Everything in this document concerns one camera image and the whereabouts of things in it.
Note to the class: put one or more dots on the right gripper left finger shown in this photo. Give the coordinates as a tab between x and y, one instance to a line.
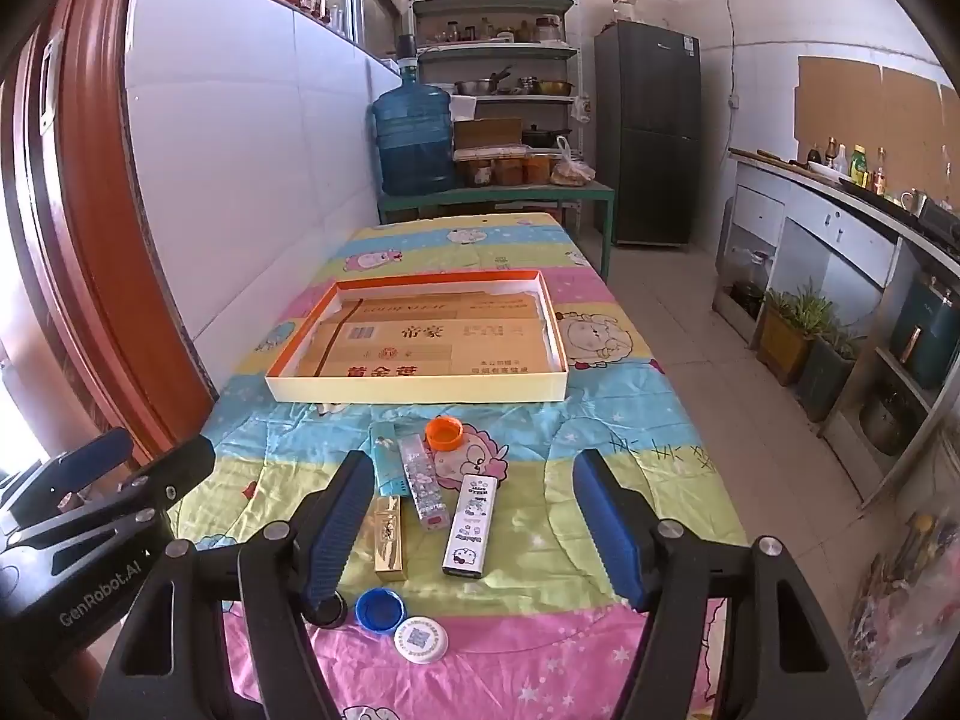
170	660

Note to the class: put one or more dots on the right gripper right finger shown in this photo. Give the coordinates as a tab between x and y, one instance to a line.
779	656

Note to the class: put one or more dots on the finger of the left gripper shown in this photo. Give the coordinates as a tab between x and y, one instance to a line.
36	493
157	486

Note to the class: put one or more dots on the blue bottle cap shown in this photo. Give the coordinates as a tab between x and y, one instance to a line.
380	610

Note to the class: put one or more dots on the gold rectangular box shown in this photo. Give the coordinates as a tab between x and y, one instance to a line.
389	562

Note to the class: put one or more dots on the white QR code lid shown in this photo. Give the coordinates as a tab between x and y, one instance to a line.
421	640

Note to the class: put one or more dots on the teal rectangular box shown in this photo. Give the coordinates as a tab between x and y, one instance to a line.
389	474

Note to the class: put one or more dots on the clear glitter rectangular case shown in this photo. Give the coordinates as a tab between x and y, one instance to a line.
428	500

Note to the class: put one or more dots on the white cartoon rectangular box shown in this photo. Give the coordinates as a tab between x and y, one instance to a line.
469	535

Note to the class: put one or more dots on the orange bottle cap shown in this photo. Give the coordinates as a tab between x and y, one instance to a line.
444	433

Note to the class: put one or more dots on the black bottle cap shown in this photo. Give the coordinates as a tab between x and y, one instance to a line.
329	613

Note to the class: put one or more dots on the colourful cartoon quilt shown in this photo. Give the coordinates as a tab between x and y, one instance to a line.
540	634

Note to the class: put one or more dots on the orange shallow cardboard tray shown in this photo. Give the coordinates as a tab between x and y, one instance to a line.
471	337

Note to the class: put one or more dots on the potted green plant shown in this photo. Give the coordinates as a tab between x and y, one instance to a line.
790	323

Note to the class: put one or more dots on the dark green air fryer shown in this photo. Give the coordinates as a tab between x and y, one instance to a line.
926	332

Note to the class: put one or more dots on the white kitchen counter cabinet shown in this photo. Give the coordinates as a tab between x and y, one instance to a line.
784	230

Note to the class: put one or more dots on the blue water jug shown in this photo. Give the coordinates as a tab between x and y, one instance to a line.
413	131

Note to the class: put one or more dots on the green low table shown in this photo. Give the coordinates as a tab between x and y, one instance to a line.
594	192

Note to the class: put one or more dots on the plastic bag of food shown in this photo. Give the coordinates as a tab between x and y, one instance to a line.
568	171

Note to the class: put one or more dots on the brown cardboard box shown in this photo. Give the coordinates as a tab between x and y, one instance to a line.
488	132

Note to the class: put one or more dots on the black refrigerator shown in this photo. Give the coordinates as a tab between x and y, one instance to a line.
648	131

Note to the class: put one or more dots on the white metal shelf rack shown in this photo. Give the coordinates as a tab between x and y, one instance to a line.
514	58

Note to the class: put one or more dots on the red wooden door frame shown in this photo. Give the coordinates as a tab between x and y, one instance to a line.
90	338

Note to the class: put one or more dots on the brown cardboard wall panel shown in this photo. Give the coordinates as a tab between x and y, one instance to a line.
908	119

